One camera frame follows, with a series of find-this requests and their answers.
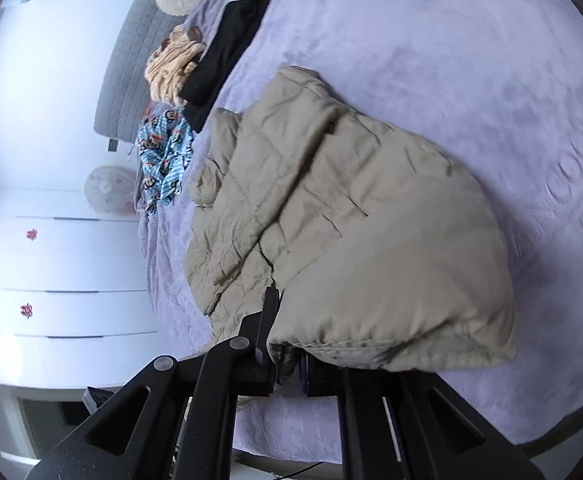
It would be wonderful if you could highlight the beige puffer jacket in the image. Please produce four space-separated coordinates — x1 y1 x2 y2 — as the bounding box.
185 66 515 372

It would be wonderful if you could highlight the white covered fan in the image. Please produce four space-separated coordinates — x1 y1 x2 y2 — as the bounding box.
83 166 136 214

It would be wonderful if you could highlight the cream striped garment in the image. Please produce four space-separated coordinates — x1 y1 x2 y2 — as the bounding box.
144 25 206 106

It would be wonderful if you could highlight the black folded garment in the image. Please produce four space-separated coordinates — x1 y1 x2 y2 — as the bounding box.
178 0 270 132

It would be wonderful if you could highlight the blue monkey print garment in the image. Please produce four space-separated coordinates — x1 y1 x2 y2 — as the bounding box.
135 104 195 216

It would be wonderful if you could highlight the lavender plush bedspread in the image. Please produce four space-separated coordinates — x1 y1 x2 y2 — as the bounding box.
139 0 583 455

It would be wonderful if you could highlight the white wardrobe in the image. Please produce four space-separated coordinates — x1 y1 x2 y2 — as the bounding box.
0 190 185 389

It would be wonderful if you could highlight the grey quilted headboard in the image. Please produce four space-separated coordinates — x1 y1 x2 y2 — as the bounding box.
94 0 185 143

